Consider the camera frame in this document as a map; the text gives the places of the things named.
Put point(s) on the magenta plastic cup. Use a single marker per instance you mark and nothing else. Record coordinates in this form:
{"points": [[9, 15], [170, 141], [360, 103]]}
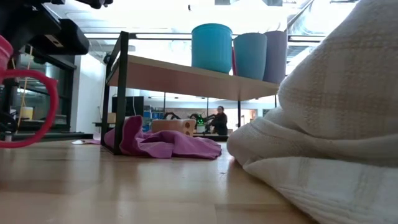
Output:
{"points": [[234, 60]]}

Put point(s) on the teal plastic cup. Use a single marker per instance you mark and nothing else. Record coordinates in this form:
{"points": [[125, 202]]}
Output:
{"points": [[250, 56]]}

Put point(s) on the black table frame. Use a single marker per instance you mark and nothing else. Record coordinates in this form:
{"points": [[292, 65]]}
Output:
{"points": [[68, 137]]}

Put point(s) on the white cloth label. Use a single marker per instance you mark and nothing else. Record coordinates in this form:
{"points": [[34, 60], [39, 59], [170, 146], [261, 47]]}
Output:
{"points": [[80, 142]]}

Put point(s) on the black monitor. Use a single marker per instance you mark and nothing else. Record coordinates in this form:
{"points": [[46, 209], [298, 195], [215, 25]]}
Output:
{"points": [[130, 107]]}

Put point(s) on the person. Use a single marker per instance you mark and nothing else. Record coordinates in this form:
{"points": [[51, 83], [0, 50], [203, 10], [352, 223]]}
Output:
{"points": [[220, 123]]}

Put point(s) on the wooden shelf with black frame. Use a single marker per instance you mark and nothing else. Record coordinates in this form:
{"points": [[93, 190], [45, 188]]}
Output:
{"points": [[174, 77]]}

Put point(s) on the blue mug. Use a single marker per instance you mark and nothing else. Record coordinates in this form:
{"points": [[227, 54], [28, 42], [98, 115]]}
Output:
{"points": [[211, 46]]}

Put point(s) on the purple cloth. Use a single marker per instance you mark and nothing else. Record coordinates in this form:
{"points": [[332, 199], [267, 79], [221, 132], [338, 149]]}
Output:
{"points": [[168, 144]]}

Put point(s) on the white checked towel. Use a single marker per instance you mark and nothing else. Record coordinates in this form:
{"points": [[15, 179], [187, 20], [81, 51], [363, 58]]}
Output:
{"points": [[326, 124]]}

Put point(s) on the black glass cabinet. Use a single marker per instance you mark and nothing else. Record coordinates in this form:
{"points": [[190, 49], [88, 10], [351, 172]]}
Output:
{"points": [[66, 93]]}

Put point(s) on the yellow container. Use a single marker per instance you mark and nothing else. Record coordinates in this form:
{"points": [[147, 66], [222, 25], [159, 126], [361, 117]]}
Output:
{"points": [[26, 113]]}

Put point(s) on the lavender plastic cup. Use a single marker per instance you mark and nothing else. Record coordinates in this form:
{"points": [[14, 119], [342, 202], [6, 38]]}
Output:
{"points": [[276, 56]]}

